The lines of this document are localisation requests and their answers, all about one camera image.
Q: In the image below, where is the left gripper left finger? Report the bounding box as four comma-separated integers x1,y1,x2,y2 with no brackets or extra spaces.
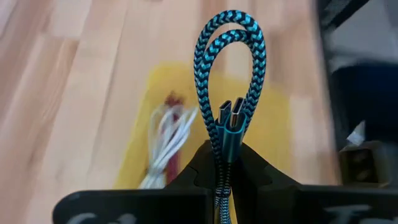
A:
52,139,216,224

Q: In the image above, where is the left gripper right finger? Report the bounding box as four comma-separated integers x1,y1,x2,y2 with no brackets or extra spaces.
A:
231,142,398,224

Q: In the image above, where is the white USB-C cable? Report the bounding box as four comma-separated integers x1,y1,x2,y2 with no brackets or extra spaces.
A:
138,104,200,190

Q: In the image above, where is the dark box with paper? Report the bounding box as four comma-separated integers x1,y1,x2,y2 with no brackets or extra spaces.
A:
338,139,393,187

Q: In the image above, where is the yellow plastic tray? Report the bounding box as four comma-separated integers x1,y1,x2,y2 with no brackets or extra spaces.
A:
113,60,295,190

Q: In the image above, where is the dark blue bin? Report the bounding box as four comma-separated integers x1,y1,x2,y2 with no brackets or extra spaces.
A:
329,63,398,144

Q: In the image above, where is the black aluminium table frame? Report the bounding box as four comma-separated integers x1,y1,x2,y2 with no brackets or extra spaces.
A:
315,0,374,32

